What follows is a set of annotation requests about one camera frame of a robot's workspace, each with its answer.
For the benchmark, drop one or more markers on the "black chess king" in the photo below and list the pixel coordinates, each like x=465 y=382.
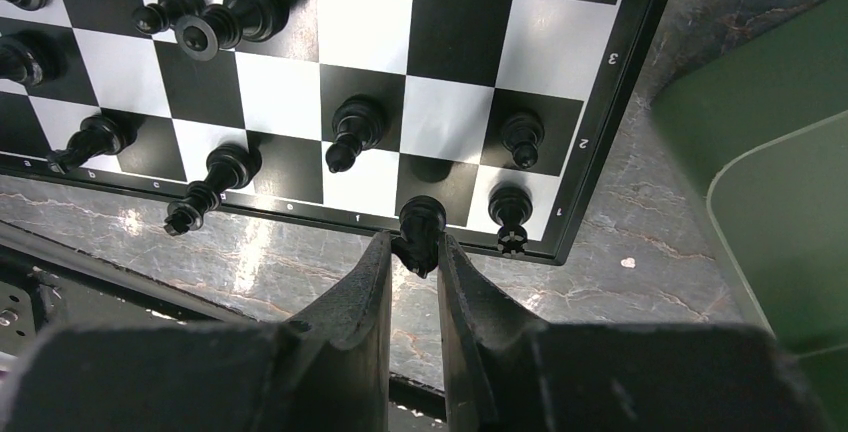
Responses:
x=229 y=166

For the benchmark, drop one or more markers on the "black chess rook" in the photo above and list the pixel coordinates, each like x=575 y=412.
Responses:
x=510 y=207

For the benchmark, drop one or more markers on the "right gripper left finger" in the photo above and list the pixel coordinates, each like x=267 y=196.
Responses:
x=331 y=371

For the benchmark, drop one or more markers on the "black white chessboard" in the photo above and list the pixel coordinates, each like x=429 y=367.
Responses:
x=448 y=73

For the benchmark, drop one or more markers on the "black pawn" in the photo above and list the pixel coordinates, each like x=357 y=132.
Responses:
x=522 y=134
x=162 y=15

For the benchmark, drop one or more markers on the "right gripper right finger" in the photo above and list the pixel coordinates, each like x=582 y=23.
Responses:
x=489 y=370

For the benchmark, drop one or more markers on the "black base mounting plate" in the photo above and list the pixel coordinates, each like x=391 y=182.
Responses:
x=86 y=346

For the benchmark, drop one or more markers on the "black chess knight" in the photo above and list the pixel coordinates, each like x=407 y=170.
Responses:
x=422 y=221

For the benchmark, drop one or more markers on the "green square tray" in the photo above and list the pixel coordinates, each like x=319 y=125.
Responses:
x=759 y=138

